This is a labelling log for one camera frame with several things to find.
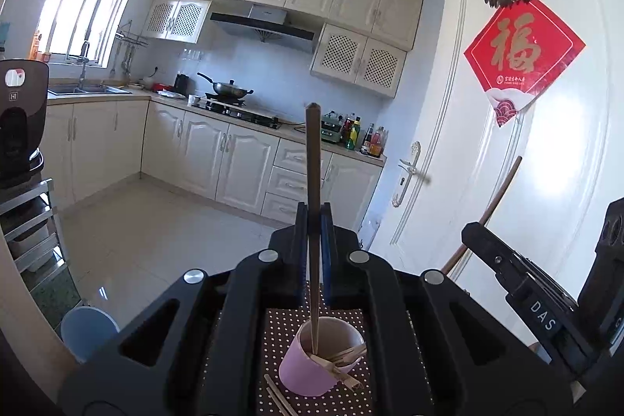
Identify range hood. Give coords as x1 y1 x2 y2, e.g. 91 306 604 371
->
209 4 316 43

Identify pink cup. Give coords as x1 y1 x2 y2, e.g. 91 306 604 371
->
278 317 366 397

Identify printed bag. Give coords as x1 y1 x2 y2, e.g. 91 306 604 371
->
358 216 382 252

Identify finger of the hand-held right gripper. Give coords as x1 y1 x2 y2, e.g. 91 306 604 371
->
460 222 582 315

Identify light blue plastic bin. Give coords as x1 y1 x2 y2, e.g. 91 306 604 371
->
60 306 121 364

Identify steel wok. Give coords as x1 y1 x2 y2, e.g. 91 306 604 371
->
197 72 255 100

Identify black countertop appliance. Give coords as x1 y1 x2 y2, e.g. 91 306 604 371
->
0 58 51 189

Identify bunch of chopsticks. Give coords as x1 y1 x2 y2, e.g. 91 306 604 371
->
312 342 367 391

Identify silver door handle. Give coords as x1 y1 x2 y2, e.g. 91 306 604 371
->
392 141 433 209

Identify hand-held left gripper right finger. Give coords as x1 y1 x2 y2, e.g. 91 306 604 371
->
320 205 574 416

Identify metal storage rack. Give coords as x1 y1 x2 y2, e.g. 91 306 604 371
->
0 179 70 302

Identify wall utensil rack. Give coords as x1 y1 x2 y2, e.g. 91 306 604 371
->
112 19 150 78

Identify green electric cooker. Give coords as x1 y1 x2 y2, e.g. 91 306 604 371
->
319 109 345 144

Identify wooden chopstick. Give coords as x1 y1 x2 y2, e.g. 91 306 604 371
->
440 156 523 274
305 103 323 354

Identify pile of chopsticks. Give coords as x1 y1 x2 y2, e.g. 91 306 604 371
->
263 373 299 416

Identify black gas stove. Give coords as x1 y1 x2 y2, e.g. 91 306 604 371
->
200 97 282 129

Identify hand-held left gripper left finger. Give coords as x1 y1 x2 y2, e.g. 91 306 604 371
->
57 203 310 416

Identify chrome faucet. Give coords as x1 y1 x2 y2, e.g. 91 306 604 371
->
67 41 92 88

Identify wide lattice door cabinet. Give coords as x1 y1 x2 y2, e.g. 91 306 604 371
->
310 23 408 99

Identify small lattice door cabinet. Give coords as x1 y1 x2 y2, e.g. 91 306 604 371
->
141 0 212 45

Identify red diamond door decoration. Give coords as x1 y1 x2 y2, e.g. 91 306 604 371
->
463 0 587 128

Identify white door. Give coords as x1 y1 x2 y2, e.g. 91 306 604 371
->
365 0 624 317

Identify green bottle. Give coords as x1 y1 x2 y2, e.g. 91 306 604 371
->
345 116 362 150

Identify steel sink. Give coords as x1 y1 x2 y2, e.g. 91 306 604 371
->
48 83 133 96

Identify brown polka dot tablecloth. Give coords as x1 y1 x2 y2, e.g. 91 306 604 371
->
202 306 376 416

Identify cream base cabinets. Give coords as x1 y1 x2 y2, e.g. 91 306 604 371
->
41 96 387 235

